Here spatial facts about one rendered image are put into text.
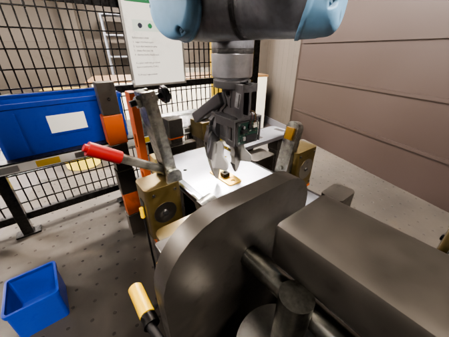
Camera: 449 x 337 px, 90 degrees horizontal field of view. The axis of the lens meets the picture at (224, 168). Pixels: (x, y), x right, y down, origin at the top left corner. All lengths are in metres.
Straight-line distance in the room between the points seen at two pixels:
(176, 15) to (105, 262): 0.70
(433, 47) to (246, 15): 2.40
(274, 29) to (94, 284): 0.73
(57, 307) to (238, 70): 0.66
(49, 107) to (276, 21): 0.60
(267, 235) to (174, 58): 0.91
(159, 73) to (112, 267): 0.71
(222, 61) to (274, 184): 0.30
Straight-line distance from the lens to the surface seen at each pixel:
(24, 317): 0.72
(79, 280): 0.81
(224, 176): 0.53
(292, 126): 0.57
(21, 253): 1.00
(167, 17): 0.33
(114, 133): 0.69
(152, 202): 0.43
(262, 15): 0.28
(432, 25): 2.67
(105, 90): 0.67
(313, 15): 0.26
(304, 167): 0.63
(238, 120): 0.41
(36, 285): 0.80
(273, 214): 0.17
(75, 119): 0.74
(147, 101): 0.38
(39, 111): 0.73
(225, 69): 0.41
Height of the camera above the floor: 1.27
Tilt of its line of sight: 28 degrees down
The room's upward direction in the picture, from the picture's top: straight up
